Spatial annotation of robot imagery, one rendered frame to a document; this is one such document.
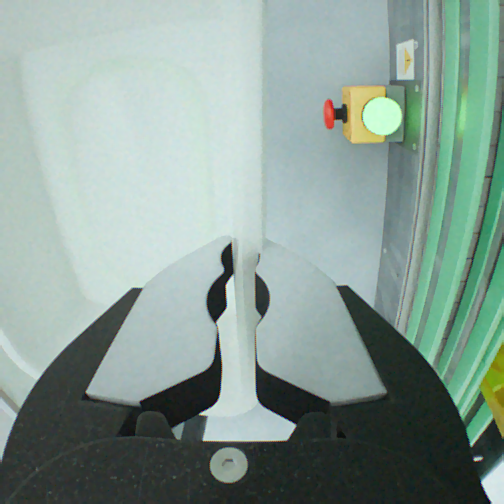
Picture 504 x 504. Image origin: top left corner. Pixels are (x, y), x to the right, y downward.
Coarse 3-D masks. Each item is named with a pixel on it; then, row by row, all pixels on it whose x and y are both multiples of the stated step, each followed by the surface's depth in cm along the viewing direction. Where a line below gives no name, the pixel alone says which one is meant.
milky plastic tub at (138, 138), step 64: (0, 0) 7; (64, 0) 8; (128, 0) 10; (192, 0) 10; (256, 0) 7; (0, 64) 13; (64, 64) 14; (128, 64) 14; (192, 64) 14; (256, 64) 8; (0, 128) 14; (64, 128) 16; (128, 128) 16; (192, 128) 15; (256, 128) 8; (0, 192) 15; (64, 192) 18; (128, 192) 18; (192, 192) 17; (256, 192) 9; (0, 256) 15; (64, 256) 21; (128, 256) 20; (256, 256) 11; (0, 320) 15; (64, 320) 21; (256, 320) 12
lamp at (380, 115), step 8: (368, 104) 32; (376, 104) 31; (384, 104) 31; (392, 104) 31; (368, 112) 32; (376, 112) 31; (384, 112) 31; (392, 112) 31; (400, 112) 31; (368, 120) 32; (376, 120) 31; (384, 120) 31; (392, 120) 31; (400, 120) 32; (368, 128) 34; (376, 128) 32; (384, 128) 32; (392, 128) 32
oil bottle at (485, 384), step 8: (496, 368) 34; (488, 376) 35; (496, 376) 33; (480, 384) 37; (488, 384) 35; (496, 384) 33; (488, 392) 34; (496, 392) 32; (488, 400) 34; (496, 400) 32; (496, 408) 32; (496, 416) 32
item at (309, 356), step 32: (288, 256) 10; (256, 288) 10; (288, 288) 9; (320, 288) 9; (288, 320) 8; (320, 320) 8; (352, 320) 8; (256, 352) 7; (288, 352) 7; (320, 352) 7; (352, 352) 7; (256, 384) 7; (288, 384) 6; (320, 384) 6; (352, 384) 6; (288, 416) 7
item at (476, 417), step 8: (480, 392) 45; (472, 400) 47; (480, 400) 45; (472, 408) 47; (480, 408) 44; (488, 408) 42; (464, 416) 50; (472, 416) 47; (480, 416) 44; (488, 416) 41; (464, 424) 49; (472, 424) 46; (480, 424) 43; (472, 432) 46; (480, 432) 44; (472, 440) 45
